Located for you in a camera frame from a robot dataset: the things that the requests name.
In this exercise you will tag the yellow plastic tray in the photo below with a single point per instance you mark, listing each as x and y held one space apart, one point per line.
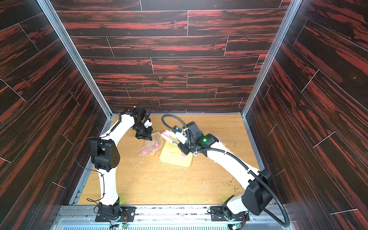
172 155

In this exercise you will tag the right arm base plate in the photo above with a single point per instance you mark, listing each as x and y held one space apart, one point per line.
219 213

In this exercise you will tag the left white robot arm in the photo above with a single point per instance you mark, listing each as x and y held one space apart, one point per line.
105 156

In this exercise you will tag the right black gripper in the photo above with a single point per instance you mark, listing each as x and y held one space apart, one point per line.
185 141

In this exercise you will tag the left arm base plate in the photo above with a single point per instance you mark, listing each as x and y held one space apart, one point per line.
121 214

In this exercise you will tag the clear resealable bag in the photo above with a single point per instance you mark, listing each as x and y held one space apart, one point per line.
150 147
224 144

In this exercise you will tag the metal tongs white tips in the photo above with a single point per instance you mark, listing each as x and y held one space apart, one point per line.
174 137

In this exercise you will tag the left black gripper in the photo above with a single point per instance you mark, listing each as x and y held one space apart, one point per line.
148 136

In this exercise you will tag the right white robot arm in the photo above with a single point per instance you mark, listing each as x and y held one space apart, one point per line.
258 196

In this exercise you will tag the front aluminium rail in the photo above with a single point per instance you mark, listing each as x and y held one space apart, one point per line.
158 217

